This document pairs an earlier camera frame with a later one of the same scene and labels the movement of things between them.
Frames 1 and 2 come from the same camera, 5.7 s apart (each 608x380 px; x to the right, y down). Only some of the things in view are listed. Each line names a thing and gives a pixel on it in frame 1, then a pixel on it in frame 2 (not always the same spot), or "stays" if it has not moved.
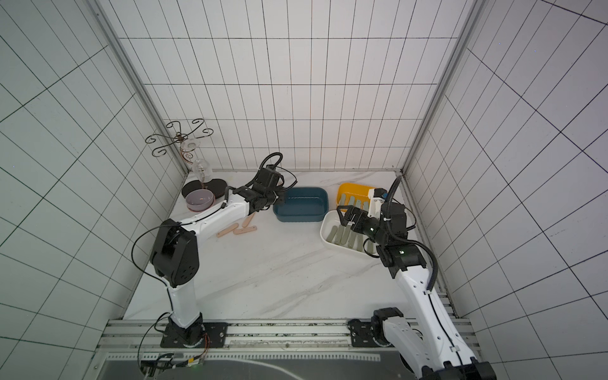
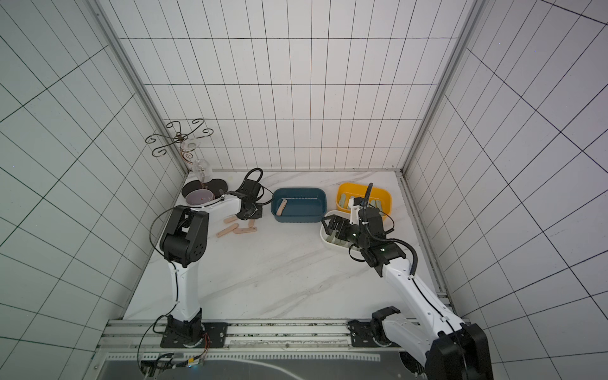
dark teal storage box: (303, 204) stays
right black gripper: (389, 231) to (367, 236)
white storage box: (335, 234) stays
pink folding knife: (245, 229) stays
